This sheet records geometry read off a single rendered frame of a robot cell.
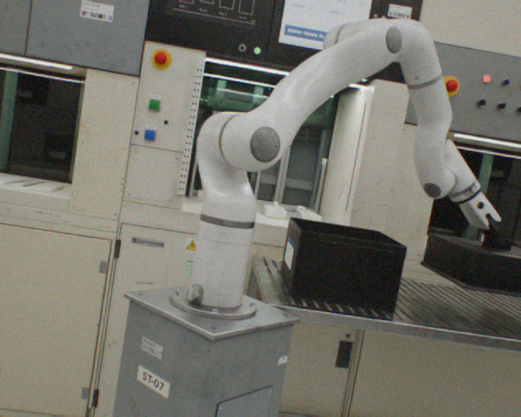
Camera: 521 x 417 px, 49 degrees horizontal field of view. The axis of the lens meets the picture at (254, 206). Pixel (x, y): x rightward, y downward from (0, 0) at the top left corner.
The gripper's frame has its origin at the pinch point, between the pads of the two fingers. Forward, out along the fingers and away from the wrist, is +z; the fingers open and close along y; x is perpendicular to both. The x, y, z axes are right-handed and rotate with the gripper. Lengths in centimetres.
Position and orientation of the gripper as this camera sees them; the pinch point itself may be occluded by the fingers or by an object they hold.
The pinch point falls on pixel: (495, 239)
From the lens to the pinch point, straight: 173.9
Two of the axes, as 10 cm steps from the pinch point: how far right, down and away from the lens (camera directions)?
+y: -1.1, -1.2, 9.9
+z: 5.7, 8.0, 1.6
